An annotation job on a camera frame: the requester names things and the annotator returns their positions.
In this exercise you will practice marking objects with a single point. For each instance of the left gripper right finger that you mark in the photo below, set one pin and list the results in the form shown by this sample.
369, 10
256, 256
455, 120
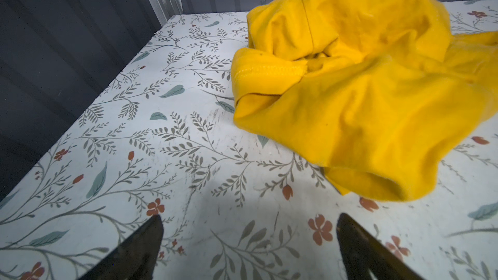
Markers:
364, 257

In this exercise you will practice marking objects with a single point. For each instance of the yellow cloth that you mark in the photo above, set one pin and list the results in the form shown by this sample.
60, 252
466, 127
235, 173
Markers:
375, 92

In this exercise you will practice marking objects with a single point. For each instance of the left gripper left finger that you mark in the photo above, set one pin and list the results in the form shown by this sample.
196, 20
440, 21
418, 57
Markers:
134, 258

